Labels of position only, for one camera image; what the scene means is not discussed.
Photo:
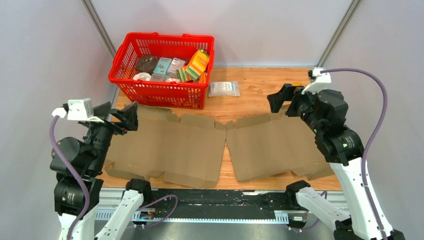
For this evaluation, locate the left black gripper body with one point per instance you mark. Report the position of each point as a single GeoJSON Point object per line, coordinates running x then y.
{"type": "Point", "coordinates": [100, 134]}

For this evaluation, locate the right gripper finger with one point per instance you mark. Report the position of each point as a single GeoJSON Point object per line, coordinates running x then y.
{"type": "Point", "coordinates": [292, 90]}
{"type": "Point", "coordinates": [277, 99]}

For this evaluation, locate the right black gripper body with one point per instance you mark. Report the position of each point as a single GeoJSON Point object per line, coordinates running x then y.
{"type": "Point", "coordinates": [302, 107]}

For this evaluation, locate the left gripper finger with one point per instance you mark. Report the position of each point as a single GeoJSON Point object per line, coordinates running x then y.
{"type": "Point", "coordinates": [127, 117]}
{"type": "Point", "coordinates": [103, 110]}

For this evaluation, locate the white plastic pouch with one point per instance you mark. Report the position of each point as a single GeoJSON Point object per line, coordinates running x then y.
{"type": "Point", "coordinates": [224, 89]}

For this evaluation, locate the cardboard box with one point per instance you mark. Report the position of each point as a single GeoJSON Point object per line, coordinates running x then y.
{"type": "Point", "coordinates": [185, 150]}

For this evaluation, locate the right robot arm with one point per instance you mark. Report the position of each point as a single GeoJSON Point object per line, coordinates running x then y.
{"type": "Point", "coordinates": [324, 112]}

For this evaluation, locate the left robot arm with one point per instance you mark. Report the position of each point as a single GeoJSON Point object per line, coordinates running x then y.
{"type": "Point", "coordinates": [79, 163]}

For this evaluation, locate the teal small box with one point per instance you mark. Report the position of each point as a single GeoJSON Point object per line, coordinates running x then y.
{"type": "Point", "coordinates": [162, 65]}

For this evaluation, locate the grey pink small box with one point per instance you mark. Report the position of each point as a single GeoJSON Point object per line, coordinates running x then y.
{"type": "Point", "coordinates": [175, 65]}

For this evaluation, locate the white round container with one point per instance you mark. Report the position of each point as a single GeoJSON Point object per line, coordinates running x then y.
{"type": "Point", "coordinates": [142, 76]}

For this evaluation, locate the right flat cardboard sheet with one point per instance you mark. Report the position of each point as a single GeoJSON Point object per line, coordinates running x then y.
{"type": "Point", "coordinates": [268, 144]}

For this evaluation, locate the brown round packet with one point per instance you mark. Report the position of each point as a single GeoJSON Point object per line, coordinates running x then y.
{"type": "Point", "coordinates": [146, 64]}

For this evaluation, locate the red plastic basket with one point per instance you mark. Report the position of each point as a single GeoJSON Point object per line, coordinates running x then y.
{"type": "Point", "coordinates": [162, 90]}

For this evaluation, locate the green striped sponge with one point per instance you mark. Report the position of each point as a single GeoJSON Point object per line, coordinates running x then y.
{"type": "Point", "coordinates": [183, 75]}

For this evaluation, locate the striped sponge pack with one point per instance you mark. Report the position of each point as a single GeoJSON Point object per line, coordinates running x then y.
{"type": "Point", "coordinates": [197, 64]}

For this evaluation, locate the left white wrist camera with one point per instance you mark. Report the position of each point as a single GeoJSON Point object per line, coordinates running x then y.
{"type": "Point", "coordinates": [77, 110]}

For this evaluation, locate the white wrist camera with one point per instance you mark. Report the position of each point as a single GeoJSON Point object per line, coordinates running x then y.
{"type": "Point", "coordinates": [319, 80]}
{"type": "Point", "coordinates": [77, 110]}

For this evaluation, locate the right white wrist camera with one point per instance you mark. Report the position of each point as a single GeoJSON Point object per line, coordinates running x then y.
{"type": "Point", "coordinates": [319, 80]}

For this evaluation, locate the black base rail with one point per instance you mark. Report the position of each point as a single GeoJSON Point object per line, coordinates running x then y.
{"type": "Point", "coordinates": [221, 206]}

